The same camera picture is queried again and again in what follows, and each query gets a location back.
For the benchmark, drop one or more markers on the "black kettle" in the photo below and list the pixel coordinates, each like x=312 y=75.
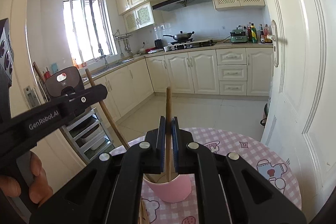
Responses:
x=158 y=44

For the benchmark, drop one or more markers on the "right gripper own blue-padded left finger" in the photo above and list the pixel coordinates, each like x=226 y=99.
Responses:
x=108 y=189

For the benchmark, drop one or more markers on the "sink faucet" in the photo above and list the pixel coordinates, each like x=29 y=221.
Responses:
x=103 y=56

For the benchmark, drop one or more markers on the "pink checkered tablecloth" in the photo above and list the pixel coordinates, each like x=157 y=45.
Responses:
x=229 y=189

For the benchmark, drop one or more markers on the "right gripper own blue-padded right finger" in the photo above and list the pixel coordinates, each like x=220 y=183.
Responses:
x=229 y=189

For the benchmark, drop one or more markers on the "gas stove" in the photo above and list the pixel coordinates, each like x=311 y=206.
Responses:
x=191 y=44

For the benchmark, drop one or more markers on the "metal storage rack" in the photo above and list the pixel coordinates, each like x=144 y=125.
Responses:
x=88 y=136

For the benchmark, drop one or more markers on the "kitchen window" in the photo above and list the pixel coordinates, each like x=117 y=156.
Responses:
x=87 y=29

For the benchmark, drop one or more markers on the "door strike plate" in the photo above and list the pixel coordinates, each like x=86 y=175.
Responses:
x=32 y=97

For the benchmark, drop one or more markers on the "green electric cooker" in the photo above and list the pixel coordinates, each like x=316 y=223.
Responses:
x=238 y=35

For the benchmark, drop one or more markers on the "wall utensil rack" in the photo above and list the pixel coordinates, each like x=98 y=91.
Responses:
x=123 y=43

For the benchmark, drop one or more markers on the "black wok with lid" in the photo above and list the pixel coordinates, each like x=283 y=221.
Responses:
x=181 y=36

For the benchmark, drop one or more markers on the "white kitchen door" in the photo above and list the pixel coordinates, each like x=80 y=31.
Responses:
x=301 y=122

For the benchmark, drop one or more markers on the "lower base cabinets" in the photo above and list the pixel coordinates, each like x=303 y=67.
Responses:
x=240 y=71

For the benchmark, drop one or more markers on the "brown rice cooker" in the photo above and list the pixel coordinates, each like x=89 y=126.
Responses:
x=65 y=81

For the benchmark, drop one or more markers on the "pink cylindrical cup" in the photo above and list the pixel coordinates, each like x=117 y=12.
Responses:
x=176 y=190

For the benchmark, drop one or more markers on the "wooden chopstick three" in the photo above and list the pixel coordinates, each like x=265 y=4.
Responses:
x=143 y=217

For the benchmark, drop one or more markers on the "dark sauce bottle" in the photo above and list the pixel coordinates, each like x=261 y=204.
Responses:
x=261 y=31

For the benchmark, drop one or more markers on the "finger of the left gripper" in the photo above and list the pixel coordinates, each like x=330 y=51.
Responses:
x=74 y=104

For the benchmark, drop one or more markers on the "door handle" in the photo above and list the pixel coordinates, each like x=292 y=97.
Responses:
x=277 y=36

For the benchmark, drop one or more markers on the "green bottle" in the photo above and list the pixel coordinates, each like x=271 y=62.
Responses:
x=253 y=33

